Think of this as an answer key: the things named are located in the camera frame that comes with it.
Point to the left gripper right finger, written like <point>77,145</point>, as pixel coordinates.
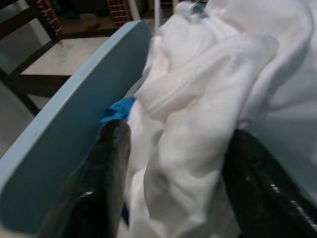
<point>260,198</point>

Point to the bright blue cloth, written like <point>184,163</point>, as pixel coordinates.
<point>116,111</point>

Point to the white garment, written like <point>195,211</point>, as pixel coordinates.
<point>198,111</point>

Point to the dark wooden chair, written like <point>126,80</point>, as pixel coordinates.
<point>37,81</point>

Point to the light blue laundry bin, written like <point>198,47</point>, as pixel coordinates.
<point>62,136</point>

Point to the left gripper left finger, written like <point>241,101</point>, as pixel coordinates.
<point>99,186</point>

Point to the light blue clothes clip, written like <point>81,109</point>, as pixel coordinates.
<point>195,8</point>

